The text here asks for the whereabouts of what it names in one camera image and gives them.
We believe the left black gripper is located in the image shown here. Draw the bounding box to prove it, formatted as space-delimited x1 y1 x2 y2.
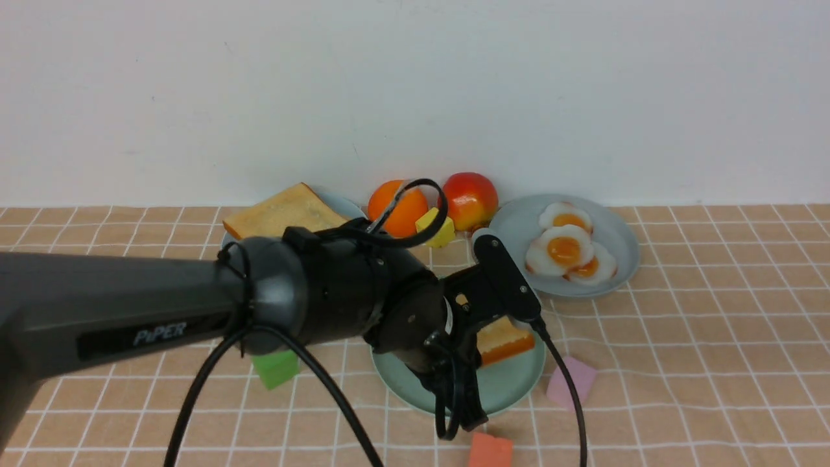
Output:
389 263 506 432

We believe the toast slice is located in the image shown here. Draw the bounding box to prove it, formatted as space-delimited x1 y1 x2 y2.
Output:
222 182 350 241
477 316 536 366

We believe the fried egg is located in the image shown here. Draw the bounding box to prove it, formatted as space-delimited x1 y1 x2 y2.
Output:
525 225 594 277
563 242 619 287
538 202 594 235

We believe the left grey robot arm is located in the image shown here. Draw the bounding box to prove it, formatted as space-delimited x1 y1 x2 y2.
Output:
1 219 524 447

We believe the green centre plate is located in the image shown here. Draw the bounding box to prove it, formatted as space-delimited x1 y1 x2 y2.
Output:
372 329 547 418

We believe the yellow cube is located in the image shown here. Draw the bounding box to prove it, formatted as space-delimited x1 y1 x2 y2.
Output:
415 207 456 248

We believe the orange cube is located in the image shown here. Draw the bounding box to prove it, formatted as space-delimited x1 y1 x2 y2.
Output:
468 432 514 467

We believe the orange fruit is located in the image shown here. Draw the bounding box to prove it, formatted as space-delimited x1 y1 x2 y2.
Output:
367 180 430 237

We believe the pink cube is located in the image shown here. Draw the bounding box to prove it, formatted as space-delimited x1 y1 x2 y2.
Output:
546 357 597 412

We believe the red yellow apple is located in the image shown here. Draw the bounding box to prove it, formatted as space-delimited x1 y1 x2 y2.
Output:
442 172 500 232

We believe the blue plate with eggs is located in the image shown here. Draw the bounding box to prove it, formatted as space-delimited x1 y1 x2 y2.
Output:
490 194 641 298

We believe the blue plate with toast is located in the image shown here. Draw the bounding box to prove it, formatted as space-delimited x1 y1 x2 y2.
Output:
222 192 368 250

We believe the green cube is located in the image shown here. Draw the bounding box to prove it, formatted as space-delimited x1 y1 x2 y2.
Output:
251 351 300 391

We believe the checkered beige tablecloth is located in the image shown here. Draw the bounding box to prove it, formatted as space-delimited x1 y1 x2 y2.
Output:
1 204 829 466

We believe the black camera cable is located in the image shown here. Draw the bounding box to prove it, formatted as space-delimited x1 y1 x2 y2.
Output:
163 178 589 467

